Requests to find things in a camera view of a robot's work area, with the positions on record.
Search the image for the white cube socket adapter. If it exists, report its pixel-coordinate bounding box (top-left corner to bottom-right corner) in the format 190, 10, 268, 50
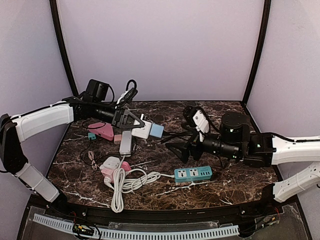
131, 120, 152, 140

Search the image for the pink charger plug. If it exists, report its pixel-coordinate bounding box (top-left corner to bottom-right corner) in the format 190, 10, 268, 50
113, 134, 122, 145

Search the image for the pink triangular power socket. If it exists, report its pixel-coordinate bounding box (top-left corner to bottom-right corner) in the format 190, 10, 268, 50
87, 122, 114, 141

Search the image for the black usb cable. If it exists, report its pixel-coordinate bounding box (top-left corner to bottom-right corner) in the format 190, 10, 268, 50
157, 124, 198, 146

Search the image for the light blue charger plug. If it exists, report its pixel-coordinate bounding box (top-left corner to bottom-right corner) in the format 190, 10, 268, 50
149, 123, 164, 139

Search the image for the teal charger plug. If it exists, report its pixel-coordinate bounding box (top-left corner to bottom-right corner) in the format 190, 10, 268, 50
88, 132, 97, 141

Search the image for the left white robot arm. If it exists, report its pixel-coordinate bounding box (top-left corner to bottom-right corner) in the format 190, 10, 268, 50
0, 97, 145, 203

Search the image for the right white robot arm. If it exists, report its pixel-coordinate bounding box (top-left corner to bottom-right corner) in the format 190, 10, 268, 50
165, 110, 320, 203

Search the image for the white and pink cube socket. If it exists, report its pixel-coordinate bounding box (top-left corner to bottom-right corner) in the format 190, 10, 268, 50
99, 156, 121, 179

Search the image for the white power strip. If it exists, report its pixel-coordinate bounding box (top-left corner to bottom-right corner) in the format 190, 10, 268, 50
119, 130, 133, 157

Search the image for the teal power strip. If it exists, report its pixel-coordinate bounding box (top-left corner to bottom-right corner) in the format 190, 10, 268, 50
174, 166, 213, 183

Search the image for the small circuit board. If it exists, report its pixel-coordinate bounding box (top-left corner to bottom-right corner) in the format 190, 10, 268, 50
72, 224, 95, 236

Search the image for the pink thin cable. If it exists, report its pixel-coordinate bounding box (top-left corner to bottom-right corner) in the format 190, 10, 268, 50
86, 150, 98, 172

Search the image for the white bundled power cable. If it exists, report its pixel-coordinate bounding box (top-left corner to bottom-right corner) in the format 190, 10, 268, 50
102, 149, 176, 214

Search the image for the white slotted cable duct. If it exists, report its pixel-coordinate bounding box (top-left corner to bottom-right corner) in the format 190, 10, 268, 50
32, 213, 239, 240

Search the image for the left black frame post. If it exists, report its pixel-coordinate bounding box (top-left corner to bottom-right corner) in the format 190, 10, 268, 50
49, 0, 79, 96

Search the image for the black frame post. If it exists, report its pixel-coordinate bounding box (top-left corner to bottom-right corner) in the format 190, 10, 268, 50
49, 0, 79, 96
241, 0, 272, 108

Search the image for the right black frame post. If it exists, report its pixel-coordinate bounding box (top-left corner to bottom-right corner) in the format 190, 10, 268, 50
241, 0, 272, 108

